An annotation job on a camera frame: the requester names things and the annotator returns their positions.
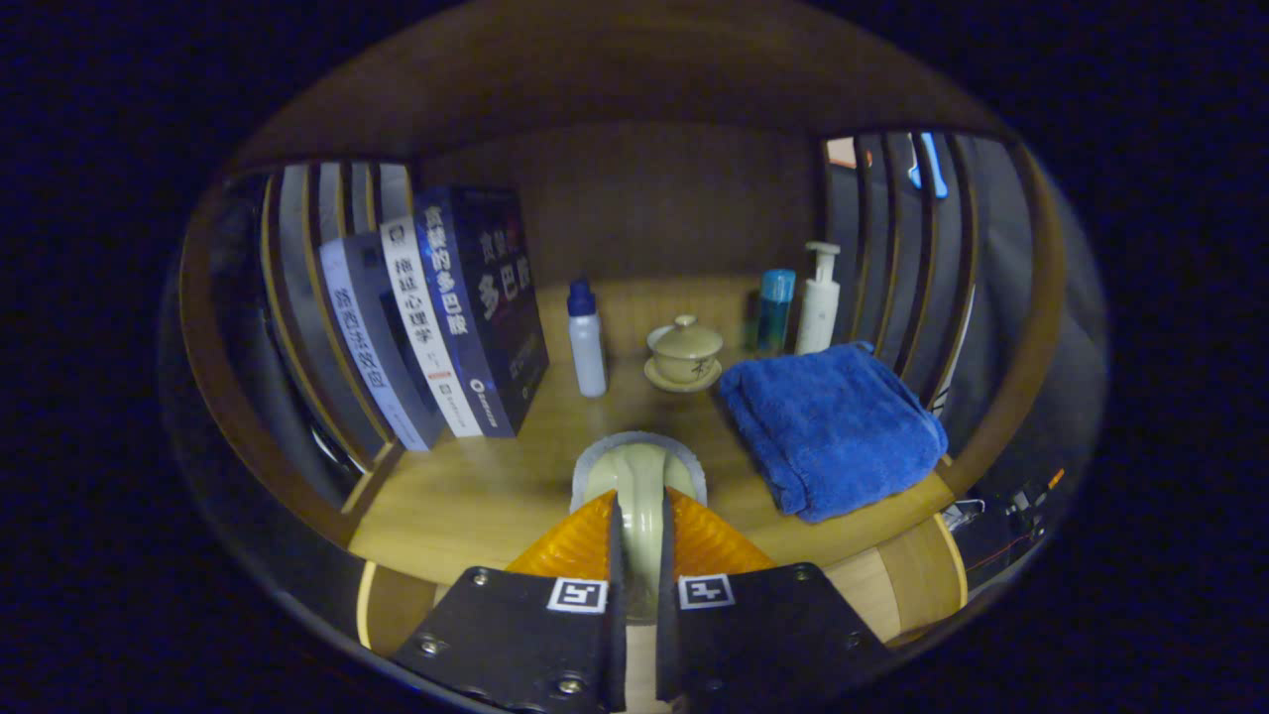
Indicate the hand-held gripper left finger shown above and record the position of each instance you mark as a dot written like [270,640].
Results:
[615,635]

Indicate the beige lidded teacup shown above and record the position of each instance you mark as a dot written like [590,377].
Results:
[684,352]

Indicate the white bottle with blue cap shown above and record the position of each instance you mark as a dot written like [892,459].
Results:
[588,347]

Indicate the blue folded towel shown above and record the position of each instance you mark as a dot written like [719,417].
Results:
[833,426]

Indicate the dark blue book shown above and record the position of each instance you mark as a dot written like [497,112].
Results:
[496,297]

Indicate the white pump bottle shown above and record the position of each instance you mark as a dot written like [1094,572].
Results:
[818,312]

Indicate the wooden cabinet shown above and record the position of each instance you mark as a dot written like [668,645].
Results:
[634,79]

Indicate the white book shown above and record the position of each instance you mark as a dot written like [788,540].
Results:
[426,327]

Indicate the teal bottle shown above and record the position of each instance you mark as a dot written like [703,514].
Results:
[775,312]

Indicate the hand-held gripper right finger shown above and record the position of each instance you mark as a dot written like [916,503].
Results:
[666,635]

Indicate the light blue book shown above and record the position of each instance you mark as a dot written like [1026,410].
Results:
[372,347]

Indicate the wooden countertop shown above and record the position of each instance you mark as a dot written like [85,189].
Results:
[476,496]

